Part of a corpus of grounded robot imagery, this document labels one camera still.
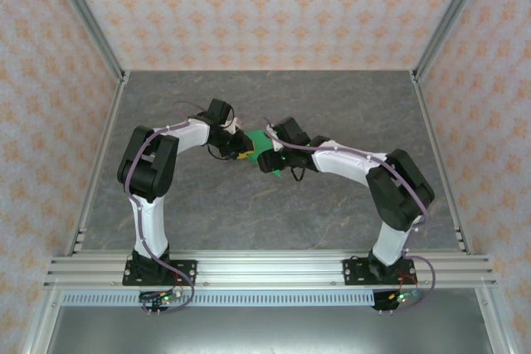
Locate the short aluminium frame strut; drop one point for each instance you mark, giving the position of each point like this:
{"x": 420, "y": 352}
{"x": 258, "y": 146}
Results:
{"x": 495, "y": 329}
{"x": 39, "y": 329}

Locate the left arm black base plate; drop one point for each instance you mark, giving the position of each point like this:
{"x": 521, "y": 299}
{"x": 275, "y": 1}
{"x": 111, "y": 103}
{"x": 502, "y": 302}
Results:
{"x": 186, "y": 271}

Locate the aluminium frame post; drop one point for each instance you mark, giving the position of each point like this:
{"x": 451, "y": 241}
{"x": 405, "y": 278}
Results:
{"x": 89, "y": 22}
{"x": 450, "y": 18}

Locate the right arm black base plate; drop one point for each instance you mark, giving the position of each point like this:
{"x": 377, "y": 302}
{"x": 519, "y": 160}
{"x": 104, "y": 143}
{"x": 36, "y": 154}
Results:
{"x": 352, "y": 273}

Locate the green cloth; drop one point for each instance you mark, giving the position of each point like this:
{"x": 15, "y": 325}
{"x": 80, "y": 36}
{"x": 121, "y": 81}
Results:
{"x": 259, "y": 142}

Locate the grey metal sheet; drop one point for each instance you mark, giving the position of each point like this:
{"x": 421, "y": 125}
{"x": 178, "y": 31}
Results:
{"x": 265, "y": 333}

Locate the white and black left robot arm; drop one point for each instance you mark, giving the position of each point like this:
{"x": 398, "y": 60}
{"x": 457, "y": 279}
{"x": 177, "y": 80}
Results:
{"x": 151, "y": 225}

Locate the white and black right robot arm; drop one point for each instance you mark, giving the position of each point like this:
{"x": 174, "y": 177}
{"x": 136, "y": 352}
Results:
{"x": 390, "y": 242}

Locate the aluminium table side rail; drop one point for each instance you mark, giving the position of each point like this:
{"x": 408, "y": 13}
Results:
{"x": 439, "y": 163}
{"x": 99, "y": 163}

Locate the wide aluminium mounting beam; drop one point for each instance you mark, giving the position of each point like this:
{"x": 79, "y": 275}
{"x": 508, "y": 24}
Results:
{"x": 269, "y": 267}

